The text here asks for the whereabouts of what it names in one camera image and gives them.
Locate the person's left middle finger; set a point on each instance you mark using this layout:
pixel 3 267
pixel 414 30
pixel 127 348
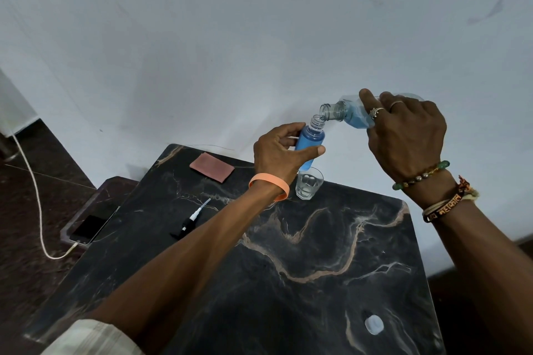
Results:
pixel 289 142

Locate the black white spray pump nozzle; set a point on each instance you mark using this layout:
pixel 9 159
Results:
pixel 188 225

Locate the black orange thread wristband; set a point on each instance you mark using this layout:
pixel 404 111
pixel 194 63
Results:
pixel 447 204

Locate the pink rectangular cloth pad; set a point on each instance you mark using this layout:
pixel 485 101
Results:
pixel 212 167

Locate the person's right middle finger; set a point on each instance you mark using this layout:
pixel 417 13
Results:
pixel 391 100

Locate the person's left hand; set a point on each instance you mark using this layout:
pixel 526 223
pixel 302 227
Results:
pixel 272 157

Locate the person's left thumb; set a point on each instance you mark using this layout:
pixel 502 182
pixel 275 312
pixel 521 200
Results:
pixel 310 154

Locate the orange rubber wristband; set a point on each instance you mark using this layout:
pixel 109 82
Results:
pixel 270 179

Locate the white round bottle cap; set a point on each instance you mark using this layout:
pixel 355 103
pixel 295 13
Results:
pixel 374 324

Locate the white shirt sleeve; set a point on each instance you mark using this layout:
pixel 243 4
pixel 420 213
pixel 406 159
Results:
pixel 89 340

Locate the person's right hand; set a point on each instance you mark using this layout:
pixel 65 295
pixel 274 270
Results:
pixel 410 142

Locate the person's left forearm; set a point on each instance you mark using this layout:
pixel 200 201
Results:
pixel 187 259

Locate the person's right forearm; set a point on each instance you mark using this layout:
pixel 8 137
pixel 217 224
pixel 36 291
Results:
pixel 487 267

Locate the cream thread wristband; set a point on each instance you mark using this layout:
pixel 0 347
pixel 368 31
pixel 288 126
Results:
pixel 435 205

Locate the black smartphone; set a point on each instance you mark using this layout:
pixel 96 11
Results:
pixel 89 228

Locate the small blue spray bottle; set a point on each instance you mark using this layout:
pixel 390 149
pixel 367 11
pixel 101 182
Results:
pixel 309 143

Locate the small clear drinking glass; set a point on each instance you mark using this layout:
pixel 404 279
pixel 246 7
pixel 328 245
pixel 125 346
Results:
pixel 308 184

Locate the large clear bottle blue liquid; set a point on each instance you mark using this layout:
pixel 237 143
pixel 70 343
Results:
pixel 354 111

